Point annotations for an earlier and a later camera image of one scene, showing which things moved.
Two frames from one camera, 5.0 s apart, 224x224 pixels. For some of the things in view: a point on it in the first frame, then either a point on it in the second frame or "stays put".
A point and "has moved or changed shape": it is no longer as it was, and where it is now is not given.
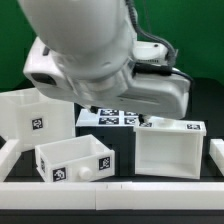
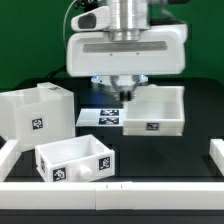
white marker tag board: x=107 y=118 stays put
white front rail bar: x=112 y=196 stays put
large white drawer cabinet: x=34 y=118 stays put
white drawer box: x=170 y=147 has moved or changed shape
